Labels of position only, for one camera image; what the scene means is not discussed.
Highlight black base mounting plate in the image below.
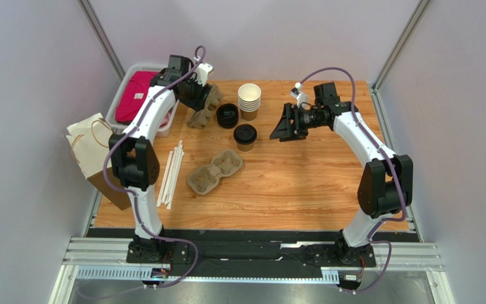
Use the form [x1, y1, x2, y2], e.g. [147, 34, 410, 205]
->
[86, 227, 421, 279]

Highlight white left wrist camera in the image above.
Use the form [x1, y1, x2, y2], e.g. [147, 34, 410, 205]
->
[192, 63, 215, 86]

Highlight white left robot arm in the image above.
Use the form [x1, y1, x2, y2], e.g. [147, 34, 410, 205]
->
[105, 55, 213, 261]

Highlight cardboard cup carrier tray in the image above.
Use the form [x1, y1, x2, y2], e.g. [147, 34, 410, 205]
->
[186, 84, 224, 129]

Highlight brown paper bag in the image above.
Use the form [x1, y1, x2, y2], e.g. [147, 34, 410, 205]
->
[66, 113, 131, 210]

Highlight aluminium frame rail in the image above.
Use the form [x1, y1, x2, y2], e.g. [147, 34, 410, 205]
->
[50, 237, 454, 303]

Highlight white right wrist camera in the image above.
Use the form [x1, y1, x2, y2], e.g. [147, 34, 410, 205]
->
[290, 82, 308, 107]

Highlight brown paper coffee cup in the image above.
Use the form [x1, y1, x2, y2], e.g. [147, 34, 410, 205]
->
[237, 142, 254, 153]

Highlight stack of black lids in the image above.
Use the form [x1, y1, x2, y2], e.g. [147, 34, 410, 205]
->
[216, 103, 239, 129]

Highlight white paper straw bundle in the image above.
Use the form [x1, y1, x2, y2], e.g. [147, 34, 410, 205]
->
[156, 140, 185, 210]

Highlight white plastic basket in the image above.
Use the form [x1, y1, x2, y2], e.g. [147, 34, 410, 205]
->
[105, 63, 165, 130]

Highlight single cardboard cup carrier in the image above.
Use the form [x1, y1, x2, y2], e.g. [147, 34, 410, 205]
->
[187, 149, 243, 195]

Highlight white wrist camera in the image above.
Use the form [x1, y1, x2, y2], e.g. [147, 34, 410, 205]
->
[192, 63, 215, 86]
[290, 82, 308, 107]

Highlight pink folded cloth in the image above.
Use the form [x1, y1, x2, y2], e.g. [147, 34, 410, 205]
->
[115, 70, 158, 124]

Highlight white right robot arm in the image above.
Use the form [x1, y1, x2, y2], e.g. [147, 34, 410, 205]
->
[270, 82, 413, 253]

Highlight stack of paper cups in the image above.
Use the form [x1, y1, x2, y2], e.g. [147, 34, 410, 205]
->
[238, 83, 261, 122]

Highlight black plastic cup lid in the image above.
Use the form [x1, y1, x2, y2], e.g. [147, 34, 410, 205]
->
[234, 124, 258, 144]

